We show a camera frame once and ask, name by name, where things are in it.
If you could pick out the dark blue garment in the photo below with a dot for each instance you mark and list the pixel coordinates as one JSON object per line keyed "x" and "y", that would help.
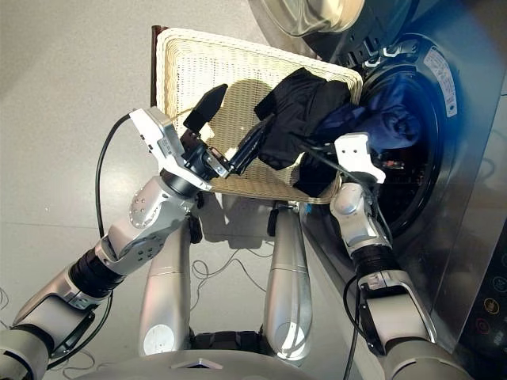
{"x": 392, "y": 122}

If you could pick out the black garment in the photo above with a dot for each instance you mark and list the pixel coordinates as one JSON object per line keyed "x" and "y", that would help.
{"x": 297, "y": 115}

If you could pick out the pale woven basket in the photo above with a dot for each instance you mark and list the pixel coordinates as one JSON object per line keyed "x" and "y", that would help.
{"x": 206, "y": 67}

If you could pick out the grey washing machine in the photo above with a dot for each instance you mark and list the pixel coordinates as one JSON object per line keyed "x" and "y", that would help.
{"x": 455, "y": 198}

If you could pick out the round glass washing machine door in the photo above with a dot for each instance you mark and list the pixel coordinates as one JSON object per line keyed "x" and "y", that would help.
{"x": 317, "y": 16}

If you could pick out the white warning sticker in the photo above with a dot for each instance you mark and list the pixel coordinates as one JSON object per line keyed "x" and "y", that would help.
{"x": 441, "y": 83}

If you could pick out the black metal door hinge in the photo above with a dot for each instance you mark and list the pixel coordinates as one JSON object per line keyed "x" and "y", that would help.
{"x": 368, "y": 53}

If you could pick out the silver robot torso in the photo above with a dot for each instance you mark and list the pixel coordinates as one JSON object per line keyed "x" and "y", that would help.
{"x": 158, "y": 368}

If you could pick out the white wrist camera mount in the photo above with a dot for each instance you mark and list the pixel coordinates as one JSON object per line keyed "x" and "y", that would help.
{"x": 354, "y": 152}
{"x": 150, "y": 126}

